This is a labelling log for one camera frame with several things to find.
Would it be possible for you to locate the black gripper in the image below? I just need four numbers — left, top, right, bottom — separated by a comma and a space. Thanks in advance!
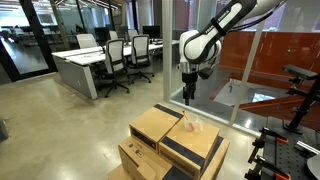
181, 72, 200, 107

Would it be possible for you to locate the orange capped white marker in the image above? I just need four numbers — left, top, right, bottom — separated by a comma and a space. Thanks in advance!
181, 110, 196, 131

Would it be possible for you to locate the clear plastic measuring cup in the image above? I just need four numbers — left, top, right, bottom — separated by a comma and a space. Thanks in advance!
182, 113, 205, 132

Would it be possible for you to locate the small cardboard box dark tape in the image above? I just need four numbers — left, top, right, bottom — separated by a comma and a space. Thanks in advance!
128, 103, 184, 154

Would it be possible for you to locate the small cardboard box printed label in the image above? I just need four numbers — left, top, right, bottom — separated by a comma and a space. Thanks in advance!
158, 118, 221, 180

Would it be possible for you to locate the black computer monitor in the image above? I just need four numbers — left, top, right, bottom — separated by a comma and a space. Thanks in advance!
94, 26, 111, 43
142, 25, 161, 39

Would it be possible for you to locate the large cardboard box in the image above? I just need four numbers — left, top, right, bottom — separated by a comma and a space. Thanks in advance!
117, 134, 231, 180

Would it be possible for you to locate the long white office desk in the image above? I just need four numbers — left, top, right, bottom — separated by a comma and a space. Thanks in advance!
51, 39, 183, 100

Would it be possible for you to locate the silver aluminium bar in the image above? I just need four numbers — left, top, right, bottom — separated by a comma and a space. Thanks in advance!
294, 139, 320, 157

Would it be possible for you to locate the grey round plate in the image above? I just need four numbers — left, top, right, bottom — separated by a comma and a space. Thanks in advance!
306, 153, 320, 180

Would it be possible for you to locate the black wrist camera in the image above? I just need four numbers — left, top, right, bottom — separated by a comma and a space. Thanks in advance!
197, 67, 214, 80

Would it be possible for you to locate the white mesh black frame chair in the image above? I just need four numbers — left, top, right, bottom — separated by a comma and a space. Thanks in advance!
99, 38, 131, 99
75, 33, 99, 50
108, 30, 119, 41
127, 29, 139, 41
128, 34, 155, 84

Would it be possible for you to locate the black clamp orange handle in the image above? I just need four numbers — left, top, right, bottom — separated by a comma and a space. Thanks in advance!
244, 154, 293, 180
251, 126, 289, 164

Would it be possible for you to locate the black camera stand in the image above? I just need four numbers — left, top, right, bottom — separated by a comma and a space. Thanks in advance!
282, 64, 320, 134

